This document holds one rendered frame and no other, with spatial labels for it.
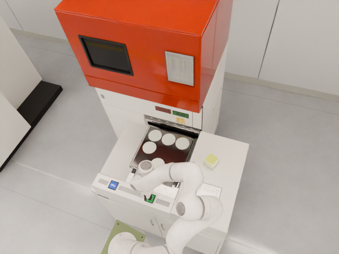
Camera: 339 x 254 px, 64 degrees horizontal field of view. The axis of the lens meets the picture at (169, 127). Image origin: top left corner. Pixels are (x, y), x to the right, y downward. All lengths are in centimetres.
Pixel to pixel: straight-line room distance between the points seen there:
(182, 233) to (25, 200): 224
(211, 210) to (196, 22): 85
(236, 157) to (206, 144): 22
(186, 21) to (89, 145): 218
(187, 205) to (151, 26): 83
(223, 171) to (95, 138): 184
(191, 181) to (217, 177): 64
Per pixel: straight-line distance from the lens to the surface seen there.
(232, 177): 181
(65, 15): 164
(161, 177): 136
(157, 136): 203
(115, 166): 207
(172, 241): 129
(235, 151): 190
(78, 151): 324
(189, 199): 111
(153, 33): 139
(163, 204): 175
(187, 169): 120
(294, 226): 284
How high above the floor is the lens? 261
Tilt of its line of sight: 56 degrees down
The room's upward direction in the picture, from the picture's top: 8 degrees counter-clockwise
